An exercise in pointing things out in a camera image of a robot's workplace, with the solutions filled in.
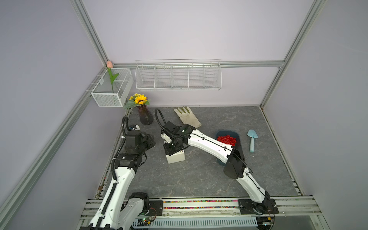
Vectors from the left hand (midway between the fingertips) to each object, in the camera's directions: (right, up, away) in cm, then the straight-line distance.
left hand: (151, 138), depth 78 cm
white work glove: (+20, +12, +36) cm, 43 cm away
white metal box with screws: (+15, -12, +5) cm, 19 cm away
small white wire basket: (-27, +25, 0) cm, 37 cm away
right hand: (+8, -8, +3) cm, 12 cm away
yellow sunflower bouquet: (-13, +23, +13) cm, 29 cm away
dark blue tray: (+52, 0, +18) cm, 55 cm away
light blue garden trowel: (+66, 0, +24) cm, 70 cm away
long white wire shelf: (+14, +42, +21) cm, 49 cm away
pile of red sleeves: (+48, -4, +21) cm, 53 cm away
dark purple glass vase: (-11, +12, +27) cm, 32 cm away
